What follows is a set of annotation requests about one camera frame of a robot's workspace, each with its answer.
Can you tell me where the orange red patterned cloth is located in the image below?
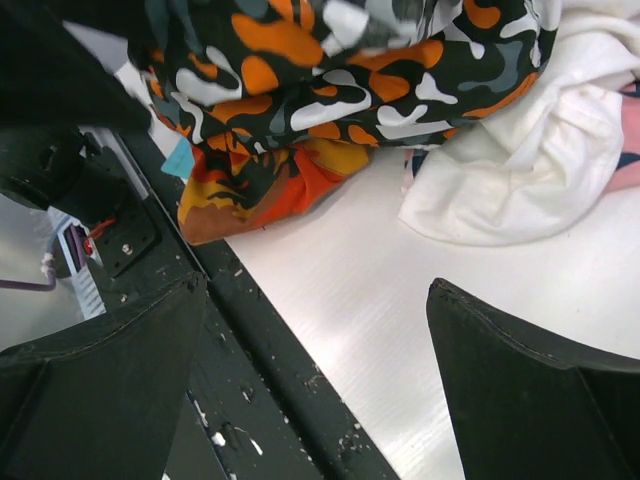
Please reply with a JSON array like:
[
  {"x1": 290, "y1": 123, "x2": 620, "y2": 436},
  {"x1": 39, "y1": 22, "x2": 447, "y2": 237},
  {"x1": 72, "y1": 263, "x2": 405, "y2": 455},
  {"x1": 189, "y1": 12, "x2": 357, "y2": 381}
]
[{"x1": 177, "y1": 138, "x2": 370, "y2": 246}]

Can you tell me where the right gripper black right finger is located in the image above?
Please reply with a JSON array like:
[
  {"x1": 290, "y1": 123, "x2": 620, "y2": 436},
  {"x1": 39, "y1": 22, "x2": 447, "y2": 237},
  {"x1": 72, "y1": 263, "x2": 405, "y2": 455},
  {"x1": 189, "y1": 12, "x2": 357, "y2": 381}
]
[{"x1": 426, "y1": 279, "x2": 639, "y2": 479}]

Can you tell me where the camouflage orange black cloth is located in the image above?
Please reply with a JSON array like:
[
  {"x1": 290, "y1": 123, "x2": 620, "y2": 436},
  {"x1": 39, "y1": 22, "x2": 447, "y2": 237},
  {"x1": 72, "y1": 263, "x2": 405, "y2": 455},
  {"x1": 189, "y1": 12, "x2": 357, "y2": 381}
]
[{"x1": 128, "y1": 1, "x2": 561, "y2": 155}]

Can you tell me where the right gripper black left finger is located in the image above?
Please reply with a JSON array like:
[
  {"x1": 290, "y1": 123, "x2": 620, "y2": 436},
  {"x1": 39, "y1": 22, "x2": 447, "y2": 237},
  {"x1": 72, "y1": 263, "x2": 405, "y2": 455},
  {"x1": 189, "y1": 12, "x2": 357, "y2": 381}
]
[{"x1": 1, "y1": 272, "x2": 206, "y2": 479}]

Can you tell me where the white slotted cable duct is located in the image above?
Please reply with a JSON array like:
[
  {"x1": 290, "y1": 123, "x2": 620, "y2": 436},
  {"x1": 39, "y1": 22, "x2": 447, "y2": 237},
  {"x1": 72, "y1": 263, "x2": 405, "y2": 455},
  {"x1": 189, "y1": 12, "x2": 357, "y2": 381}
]
[{"x1": 47, "y1": 208, "x2": 106, "y2": 320}]

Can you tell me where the pink patterned cloth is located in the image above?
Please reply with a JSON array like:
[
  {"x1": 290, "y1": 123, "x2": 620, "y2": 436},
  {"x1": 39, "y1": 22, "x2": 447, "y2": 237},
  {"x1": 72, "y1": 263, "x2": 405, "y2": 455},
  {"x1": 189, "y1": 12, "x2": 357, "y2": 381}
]
[{"x1": 605, "y1": 80, "x2": 640, "y2": 193}]

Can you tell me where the light blue cloth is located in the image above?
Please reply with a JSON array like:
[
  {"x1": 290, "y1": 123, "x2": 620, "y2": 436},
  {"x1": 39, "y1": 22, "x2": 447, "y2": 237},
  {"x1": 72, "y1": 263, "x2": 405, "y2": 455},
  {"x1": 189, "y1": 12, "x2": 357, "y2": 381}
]
[{"x1": 161, "y1": 139, "x2": 195, "y2": 181}]

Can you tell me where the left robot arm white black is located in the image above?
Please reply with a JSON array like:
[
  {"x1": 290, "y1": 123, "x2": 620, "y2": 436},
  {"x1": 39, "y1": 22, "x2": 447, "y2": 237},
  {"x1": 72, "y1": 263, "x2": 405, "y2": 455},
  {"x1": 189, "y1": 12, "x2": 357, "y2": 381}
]
[{"x1": 1, "y1": 1, "x2": 151, "y2": 226}]

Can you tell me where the black front mounting rail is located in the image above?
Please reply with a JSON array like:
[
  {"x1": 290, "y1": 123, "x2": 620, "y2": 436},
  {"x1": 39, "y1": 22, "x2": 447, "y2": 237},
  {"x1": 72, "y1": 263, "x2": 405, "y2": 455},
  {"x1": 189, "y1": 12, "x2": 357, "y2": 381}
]
[{"x1": 74, "y1": 129, "x2": 395, "y2": 479}]

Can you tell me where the white cloth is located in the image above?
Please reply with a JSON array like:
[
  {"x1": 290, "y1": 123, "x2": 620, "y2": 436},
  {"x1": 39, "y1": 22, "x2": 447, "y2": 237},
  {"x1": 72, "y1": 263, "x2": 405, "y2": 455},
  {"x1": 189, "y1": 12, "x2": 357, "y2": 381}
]
[{"x1": 399, "y1": 1, "x2": 639, "y2": 246}]

